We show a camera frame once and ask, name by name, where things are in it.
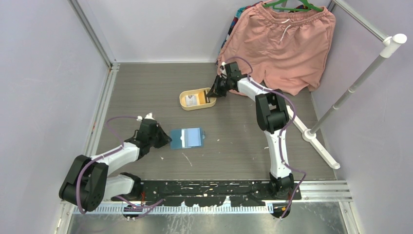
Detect blue card holder wallet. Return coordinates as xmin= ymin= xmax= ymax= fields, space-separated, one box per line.
xmin=170 ymin=127 xmax=205 ymax=150

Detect green clothes hanger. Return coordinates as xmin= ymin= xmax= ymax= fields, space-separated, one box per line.
xmin=263 ymin=0 xmax=323 ymax=12

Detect pink shorts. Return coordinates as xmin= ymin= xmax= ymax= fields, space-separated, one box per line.
xmin=216 ymin=2 xmax=336 ymax=96

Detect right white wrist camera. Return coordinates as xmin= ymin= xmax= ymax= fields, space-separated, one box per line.
xmin=219 ymin=62 xmax=227 ymax=77

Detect grey white clothes rack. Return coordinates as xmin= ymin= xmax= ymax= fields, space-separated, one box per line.
xmin=283 ymin=33 xmax=408 ymax=170

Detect colourful patterned garment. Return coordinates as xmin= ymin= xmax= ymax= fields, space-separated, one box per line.
xmin=215 ymin=1 xmax=263 ymax=67

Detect aluminium frame rail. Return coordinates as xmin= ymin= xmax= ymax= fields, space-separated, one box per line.
xmin=81 ymin=61 xmax=120 ymax=156

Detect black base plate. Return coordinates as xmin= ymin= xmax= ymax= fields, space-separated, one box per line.
xmin=122 ymin=180 xmax=295 ymax=207

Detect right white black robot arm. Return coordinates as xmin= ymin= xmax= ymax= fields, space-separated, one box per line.
xmin=206 ymin=62 xmax=296 ymax=200

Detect beige oval tray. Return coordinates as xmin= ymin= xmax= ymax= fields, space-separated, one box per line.
xmin=179 ymin=88 xmax=216 ymax=111

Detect white credit card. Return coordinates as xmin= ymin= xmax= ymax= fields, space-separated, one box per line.
xmin=184 ymin=95 xmax=198 ymax=107

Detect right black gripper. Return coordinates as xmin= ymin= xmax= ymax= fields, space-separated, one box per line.
xmin=206 ymin=75 xmax=231 ymax=99

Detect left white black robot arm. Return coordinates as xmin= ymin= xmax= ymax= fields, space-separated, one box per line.
xmin=58 ymin=114 xmax=172 ymax=214

